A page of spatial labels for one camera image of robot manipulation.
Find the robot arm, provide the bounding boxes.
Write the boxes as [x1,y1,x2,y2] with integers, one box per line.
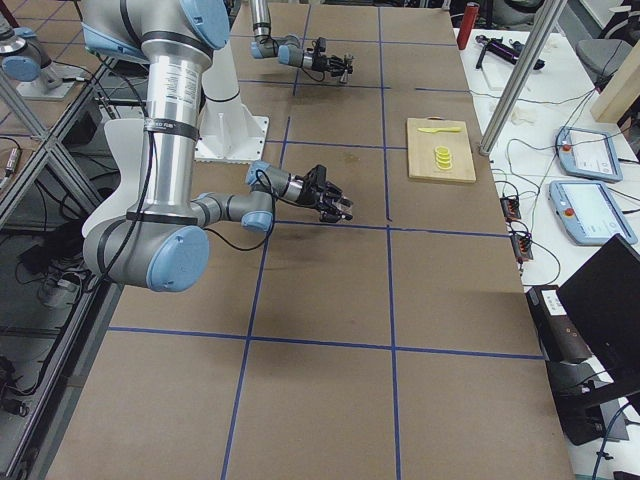
[249,0,354,84]
[82,1,352,292]

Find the bamboo cutting board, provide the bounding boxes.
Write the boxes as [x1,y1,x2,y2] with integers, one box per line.
[406,118,476,183]

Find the far teach pendant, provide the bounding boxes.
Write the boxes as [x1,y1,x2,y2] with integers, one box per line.
[555,127,623,183]

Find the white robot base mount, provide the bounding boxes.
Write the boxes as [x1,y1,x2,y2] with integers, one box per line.
[195,42,269,164]

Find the black tool on bench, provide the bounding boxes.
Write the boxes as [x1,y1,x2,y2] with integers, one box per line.
[475,35,524,70]

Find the red bottle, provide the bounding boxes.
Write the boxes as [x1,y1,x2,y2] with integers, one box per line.
[456,1,479,50]

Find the black computer monitor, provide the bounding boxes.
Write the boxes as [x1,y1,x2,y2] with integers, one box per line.
[557,234,640,381]

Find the white foam block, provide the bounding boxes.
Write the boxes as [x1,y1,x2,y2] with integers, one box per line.
[481,63,510,91]

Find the clear glass measuring cup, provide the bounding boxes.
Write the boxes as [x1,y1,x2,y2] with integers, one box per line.
[334,197,353,219]

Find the white crumpled tissue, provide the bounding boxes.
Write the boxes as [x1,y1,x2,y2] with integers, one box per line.
[510,106,537,125]

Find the yellow plastic knife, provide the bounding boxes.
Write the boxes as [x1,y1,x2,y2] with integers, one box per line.
[416,126,462,134]

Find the steel jigger shaker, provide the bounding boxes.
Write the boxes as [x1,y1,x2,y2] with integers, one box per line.
[336,57,353,84]

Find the aluminium frame post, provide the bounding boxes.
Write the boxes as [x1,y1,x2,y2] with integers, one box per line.
[479,0,567,156]

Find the teach pendant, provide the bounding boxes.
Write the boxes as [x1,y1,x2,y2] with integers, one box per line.
[548,180,638,246]
[555,127,623,183]

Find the white plastic chair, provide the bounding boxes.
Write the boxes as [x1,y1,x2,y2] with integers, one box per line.
[81,118,151,236]

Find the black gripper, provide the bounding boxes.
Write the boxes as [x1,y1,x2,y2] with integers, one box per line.
[318,53,354,80]
[299,180,353,223]

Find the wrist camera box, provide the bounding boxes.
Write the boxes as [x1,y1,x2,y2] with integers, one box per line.
[302,164,327,193]
[312,37,327,61]

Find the near teach pendant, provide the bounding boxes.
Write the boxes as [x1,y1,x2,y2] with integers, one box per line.
[548,180,638,246]

